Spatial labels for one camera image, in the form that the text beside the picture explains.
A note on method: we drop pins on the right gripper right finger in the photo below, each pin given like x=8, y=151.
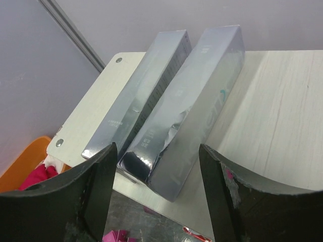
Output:
x=245, y=206

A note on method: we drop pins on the silver Protefix toothpaste box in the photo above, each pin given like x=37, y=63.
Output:
x=164, y=151

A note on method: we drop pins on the red cloth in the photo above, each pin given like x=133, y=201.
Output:
x=39, y=174

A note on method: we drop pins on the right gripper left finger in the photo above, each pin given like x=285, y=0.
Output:
x=71, y=206

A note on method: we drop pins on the white two-tier shelf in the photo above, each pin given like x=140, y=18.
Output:
x=271, y=122

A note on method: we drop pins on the red 3D toothpaste box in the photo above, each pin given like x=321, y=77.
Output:
x=196, y=235

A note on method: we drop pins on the silver toothpaste box small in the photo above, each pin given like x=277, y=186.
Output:
x=143, y=90

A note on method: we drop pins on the orange plastic bin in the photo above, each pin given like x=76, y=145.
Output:
x=29, y=159

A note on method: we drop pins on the white pink cloth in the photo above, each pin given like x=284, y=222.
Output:
x=57, y=164

